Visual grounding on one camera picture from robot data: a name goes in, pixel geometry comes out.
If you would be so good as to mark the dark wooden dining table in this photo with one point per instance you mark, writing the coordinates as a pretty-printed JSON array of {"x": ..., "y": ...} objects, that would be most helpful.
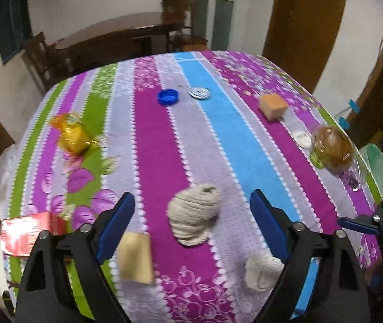
[{"x": 117, "y": 30}]

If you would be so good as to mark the blue bottle cap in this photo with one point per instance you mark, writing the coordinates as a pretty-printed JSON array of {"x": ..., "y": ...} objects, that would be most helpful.
[{"x": 168, "y": 97}]

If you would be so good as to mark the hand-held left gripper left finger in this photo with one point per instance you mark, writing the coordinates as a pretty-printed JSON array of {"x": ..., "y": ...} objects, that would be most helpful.
[{"x": 117, "y": 232}]

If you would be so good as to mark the brown wooden door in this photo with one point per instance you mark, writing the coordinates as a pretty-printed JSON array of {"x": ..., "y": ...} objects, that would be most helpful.
[{"x": 302, "y": 23}]

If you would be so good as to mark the white round lid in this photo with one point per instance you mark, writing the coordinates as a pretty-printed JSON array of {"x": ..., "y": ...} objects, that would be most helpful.
[{"x": 301, "y": 138}]

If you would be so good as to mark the yellow wrapped snack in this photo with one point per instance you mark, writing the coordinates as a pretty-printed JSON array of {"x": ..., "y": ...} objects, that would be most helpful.
[{"x": 72, "y": 136}]

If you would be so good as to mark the tan sponge block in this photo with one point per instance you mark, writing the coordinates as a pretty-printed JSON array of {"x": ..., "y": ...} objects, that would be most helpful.
[{"x": 136, "y": 257}]

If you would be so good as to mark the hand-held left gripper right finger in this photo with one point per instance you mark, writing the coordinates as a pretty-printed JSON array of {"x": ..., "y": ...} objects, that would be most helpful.
[{"x": 268, "y": 228}]

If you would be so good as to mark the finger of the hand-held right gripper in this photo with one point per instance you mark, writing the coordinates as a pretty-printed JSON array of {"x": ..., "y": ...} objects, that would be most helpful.
[{"x": 358, "y": 224}]

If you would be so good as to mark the dark wooden chair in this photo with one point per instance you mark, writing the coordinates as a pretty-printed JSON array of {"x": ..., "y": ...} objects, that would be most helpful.
[
  {"x": 41, "y": 57},
  {"x": 178, "y": 6}
]

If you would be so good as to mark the blue clip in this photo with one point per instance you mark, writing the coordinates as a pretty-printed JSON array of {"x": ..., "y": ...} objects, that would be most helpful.
[
  {"x": 354, "y": 106},
  {"x": 344, "y": 122}
]

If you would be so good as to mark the red cardboard box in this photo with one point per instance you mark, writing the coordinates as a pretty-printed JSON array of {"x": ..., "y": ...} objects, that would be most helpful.
[{"x": 26, "y": 235}]

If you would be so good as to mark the dark window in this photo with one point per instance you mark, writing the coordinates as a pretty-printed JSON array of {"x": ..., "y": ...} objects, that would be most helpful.
[{"x": 13, "y": 23}]

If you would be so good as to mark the frosted glass door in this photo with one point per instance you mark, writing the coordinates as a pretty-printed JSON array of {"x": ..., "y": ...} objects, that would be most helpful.
[{"x": 213, "y": 6}]

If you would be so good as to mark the small crumpled white tissue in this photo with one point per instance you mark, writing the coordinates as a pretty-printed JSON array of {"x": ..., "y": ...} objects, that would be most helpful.
[{"x": 262, "y": 271}]

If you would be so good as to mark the orange sponge block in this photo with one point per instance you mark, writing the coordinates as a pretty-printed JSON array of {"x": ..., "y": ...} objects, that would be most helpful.
[{"x": 272, "y": 106}]

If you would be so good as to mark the floral striped tablecloth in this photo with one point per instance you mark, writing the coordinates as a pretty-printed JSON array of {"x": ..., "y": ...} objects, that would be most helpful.
[{"x": 151, "y": 148}]

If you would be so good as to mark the green plastic chair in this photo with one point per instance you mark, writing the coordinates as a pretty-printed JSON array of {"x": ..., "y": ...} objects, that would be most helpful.
[{"x": 381, "y": 171}]

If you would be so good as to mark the round striped lid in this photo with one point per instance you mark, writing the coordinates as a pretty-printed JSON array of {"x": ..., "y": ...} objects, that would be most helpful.
[{"x": 199, "y": 92}]

